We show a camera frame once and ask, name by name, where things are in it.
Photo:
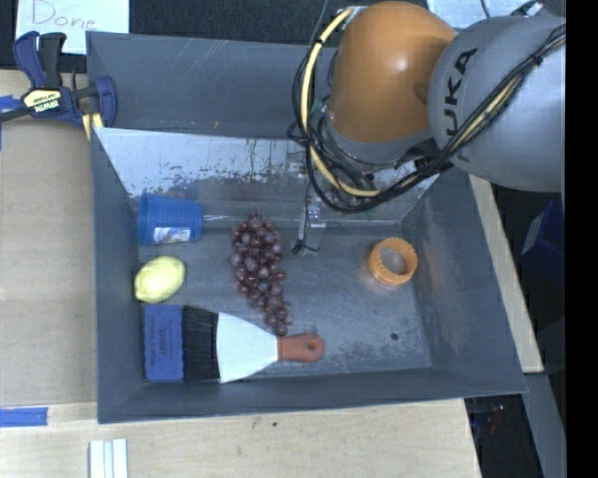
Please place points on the yellow lemon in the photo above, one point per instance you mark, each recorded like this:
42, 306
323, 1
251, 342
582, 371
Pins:
160, 279

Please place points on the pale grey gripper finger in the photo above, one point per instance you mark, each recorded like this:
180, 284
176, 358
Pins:
302, 239
317, 239

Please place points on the blue plastic cup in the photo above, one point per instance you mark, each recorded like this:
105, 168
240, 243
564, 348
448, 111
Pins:
169, 217

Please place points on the blue rectangular sponge block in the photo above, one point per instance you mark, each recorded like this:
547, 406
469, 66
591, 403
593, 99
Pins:
161, 344

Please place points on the red grape bunch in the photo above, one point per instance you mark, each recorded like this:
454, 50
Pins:
259, 267

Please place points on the grey metal bin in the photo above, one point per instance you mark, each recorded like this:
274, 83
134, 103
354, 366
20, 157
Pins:
338, 307

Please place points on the pale wood flat board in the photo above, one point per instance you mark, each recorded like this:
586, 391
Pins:
45, 267

